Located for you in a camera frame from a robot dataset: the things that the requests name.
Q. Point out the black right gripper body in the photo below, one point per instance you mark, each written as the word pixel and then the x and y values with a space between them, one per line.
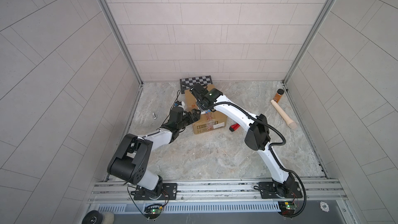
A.
pixel 201 104

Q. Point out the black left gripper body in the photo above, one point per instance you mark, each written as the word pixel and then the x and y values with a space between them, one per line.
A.
pixel 184 122

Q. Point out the brown cardboard express box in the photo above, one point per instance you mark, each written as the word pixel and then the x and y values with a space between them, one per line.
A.
pixel 209 120

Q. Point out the red utility knife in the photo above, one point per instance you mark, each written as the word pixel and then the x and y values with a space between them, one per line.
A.
pixel 234 127

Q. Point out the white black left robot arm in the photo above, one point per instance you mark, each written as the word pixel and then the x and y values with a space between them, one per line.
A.
pixel 131 158

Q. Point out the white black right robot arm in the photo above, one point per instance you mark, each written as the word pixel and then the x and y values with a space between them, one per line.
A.
pixel 260 136

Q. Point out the black white chessboard case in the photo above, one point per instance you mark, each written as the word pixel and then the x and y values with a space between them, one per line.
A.
pixel 186 83

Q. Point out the brown spice jar black lid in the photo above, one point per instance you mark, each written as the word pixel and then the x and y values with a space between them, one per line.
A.
pixel 278 95

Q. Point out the wooden rolling pin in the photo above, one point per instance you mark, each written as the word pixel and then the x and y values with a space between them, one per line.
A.
pixel 289 122

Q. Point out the left green circuit board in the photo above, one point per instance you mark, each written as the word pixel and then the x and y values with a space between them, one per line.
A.
pixel 154 209

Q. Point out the green circuit board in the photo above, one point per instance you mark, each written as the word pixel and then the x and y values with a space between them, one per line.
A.
pixel 154 209
pixel 287 208

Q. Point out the black wheel roller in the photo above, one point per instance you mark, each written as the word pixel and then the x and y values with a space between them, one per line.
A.
pixel 93 217

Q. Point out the right green circuit board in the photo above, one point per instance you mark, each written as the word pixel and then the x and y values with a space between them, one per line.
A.
pixel 287 208

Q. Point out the white round sticker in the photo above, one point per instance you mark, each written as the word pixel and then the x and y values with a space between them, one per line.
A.
pixel 324 207

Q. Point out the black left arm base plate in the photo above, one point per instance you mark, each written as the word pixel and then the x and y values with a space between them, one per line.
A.
pixel 167 191

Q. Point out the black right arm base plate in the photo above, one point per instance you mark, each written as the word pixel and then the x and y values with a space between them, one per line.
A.
pixel 272 190

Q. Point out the aluminium mounting rail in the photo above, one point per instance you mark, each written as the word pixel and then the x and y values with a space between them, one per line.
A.
pixel 231 190

